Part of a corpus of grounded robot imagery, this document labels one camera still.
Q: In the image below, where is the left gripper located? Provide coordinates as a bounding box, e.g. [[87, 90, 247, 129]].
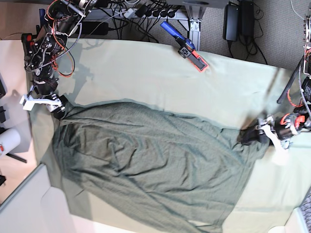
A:
[[240, 113, 311, 146]]

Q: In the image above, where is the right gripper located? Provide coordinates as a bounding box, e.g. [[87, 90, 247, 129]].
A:
[[32, 79, 68, 119]]

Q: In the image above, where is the green T-shirt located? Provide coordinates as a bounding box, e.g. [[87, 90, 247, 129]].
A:
[[52, 102, 268, 233]]

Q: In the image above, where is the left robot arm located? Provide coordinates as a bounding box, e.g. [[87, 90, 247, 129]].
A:
[[240, 14, 311, 147]]

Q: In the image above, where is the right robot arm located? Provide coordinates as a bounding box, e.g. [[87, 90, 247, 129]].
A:
[[20, 0, 97, 119]]

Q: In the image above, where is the light green table cloth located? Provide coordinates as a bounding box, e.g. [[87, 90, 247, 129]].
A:
[[30, 39, 311, 233]]

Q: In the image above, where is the white paper roll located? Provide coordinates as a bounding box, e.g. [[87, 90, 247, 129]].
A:
[[0, 128, 21, 157]]

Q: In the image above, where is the black rod on table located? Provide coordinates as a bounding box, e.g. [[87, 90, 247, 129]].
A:
[[6, 153, 27, 163]]

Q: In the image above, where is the blue orange clamp left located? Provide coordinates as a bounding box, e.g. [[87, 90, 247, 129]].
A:
[[21, 9, 47, 64]]

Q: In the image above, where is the blue orange clamp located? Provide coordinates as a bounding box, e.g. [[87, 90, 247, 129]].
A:
[[160, 21, 208, 72], [21, 9, 47, 64]]

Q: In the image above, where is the black power brick left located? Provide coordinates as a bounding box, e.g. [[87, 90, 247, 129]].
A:
[[81, 21, 109, 35]]

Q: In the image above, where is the patterned keyboard corner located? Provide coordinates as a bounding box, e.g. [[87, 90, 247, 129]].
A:
[[299, 189, 311, 233]]

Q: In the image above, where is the black power adapter tall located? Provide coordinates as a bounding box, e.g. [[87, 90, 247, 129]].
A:
[[223, 4, 239, 41]]

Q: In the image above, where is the blue orange clamp centre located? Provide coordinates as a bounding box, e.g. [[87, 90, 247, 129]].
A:
[[160, 21, 208, 72]]

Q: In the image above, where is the white power strip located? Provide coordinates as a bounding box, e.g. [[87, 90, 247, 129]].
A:
[[121, 8, 188, 20]]

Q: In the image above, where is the black power adapter short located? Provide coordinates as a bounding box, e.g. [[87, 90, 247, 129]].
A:
[[240, 0, 255, 37]]

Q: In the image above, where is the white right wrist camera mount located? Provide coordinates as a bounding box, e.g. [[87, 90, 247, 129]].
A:
[[19, 95, 62, 112]]

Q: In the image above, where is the aluminium frame post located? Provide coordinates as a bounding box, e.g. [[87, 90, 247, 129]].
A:
[[185, 5, 204, 50]]

